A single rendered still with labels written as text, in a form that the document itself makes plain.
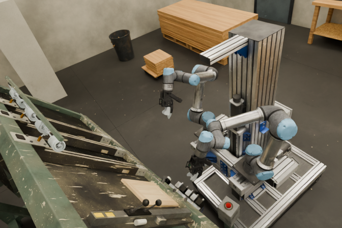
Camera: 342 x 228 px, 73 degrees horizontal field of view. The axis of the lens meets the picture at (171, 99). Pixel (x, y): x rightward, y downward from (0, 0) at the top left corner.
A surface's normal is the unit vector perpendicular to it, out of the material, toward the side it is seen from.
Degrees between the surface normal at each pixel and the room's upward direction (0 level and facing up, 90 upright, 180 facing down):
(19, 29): 90
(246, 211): 0
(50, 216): 34
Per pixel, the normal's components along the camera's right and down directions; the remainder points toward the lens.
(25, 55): 0.56, 0.44
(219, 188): -0.17, -0.77
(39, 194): -0.53, -0.35
